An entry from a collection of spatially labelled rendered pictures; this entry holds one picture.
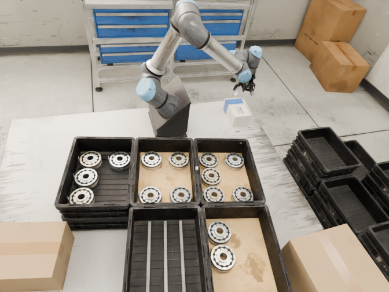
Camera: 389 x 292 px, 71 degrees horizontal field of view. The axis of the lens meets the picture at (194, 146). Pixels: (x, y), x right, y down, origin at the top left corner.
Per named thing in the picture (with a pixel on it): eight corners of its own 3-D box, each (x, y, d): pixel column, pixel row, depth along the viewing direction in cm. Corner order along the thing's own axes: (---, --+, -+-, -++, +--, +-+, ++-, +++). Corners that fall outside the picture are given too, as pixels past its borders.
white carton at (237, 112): (222, 108, 200) (224, 98, 193) (237, 106, 203) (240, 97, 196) (232, 127, 187) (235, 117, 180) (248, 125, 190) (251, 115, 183)
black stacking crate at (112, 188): (79, 152, 144) (74, 137, 136) (136, 152, 148) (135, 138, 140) (61, 221, 118) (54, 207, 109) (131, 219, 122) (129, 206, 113)
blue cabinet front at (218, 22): (174, 59, 310) (177, 8, 269) (232, 57, 328) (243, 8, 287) (175, 61, 308) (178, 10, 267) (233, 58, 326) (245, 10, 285)
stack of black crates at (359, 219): (301, 205, 216) (320, 181, 191) (333, 199, 224) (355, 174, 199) (330, 255, 191) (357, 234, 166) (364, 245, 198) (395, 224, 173)
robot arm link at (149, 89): (151, 111, 156) (134, 99, 146) (150, 94, 163) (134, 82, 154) (167, 101, 151) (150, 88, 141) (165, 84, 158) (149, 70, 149)
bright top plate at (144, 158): (140, 152, 143) (140, 152, 142) (160, 151, 145) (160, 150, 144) (142, 167, 136) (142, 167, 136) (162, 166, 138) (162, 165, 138)
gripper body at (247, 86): (242, 93, 170) (247, 76, 161) (237, 85, 175) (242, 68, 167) (253, 92, 172) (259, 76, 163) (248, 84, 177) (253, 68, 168)
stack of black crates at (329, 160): (278, 166, 241) (297, 130, 208) (306, 161, 249) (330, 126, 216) (300, 205, 216) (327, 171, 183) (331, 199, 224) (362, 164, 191)
